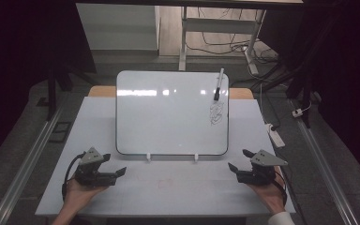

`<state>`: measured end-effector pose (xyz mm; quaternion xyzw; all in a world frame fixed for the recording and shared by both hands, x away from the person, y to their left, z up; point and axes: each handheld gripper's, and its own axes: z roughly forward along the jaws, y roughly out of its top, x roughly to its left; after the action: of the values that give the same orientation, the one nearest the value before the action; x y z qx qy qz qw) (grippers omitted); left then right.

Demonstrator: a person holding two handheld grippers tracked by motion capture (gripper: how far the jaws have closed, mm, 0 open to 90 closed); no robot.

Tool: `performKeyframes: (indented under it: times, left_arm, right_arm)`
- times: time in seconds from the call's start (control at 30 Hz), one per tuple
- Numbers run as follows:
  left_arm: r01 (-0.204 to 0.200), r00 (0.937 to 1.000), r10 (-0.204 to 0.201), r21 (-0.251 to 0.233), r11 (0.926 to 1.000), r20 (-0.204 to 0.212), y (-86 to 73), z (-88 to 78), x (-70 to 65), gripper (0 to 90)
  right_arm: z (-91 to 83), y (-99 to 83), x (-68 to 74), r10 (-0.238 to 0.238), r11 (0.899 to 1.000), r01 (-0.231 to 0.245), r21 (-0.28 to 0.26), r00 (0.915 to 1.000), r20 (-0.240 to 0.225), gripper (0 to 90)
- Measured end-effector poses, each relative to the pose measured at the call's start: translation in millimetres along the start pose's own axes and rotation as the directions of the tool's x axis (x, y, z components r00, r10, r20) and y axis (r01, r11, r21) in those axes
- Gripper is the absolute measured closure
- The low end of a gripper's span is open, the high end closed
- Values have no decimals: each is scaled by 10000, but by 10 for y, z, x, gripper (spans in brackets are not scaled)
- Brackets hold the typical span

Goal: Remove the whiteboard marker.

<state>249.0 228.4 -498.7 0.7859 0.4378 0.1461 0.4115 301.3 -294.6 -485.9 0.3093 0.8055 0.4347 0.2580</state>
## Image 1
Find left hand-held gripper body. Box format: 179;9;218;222
74;146;117;188

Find wooden table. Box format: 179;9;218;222
87;85;255;100

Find metal floor rail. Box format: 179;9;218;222
0;102;66;225
289;98;360;225

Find white marker with black cap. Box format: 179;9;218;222
213;67;225;102

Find white desk frame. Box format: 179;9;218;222
178;6;267;76

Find white dry-erase whiteboard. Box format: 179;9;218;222
115;69;231;157

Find white power strip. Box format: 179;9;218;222
264;123;286;149

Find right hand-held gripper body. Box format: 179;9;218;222
236;149;289;188

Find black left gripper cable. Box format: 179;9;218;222
61;152;86;202

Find person's right hand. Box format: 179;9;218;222
246;166;288;216

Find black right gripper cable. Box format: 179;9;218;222
274;170;288;206

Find person's left hand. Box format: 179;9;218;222
62;178;108;213

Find white table cover sheet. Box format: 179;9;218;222
35;96;296;218

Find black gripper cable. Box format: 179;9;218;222
274;170;288;206
61;152;86;202

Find black metal stand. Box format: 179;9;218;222
252;60;322;129
37;57;98;122

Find black floor cables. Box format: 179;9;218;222
186;7;282;92

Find black floor frame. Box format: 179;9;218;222
48;121;73;144

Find white cabinet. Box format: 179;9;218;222
75;3;161;52

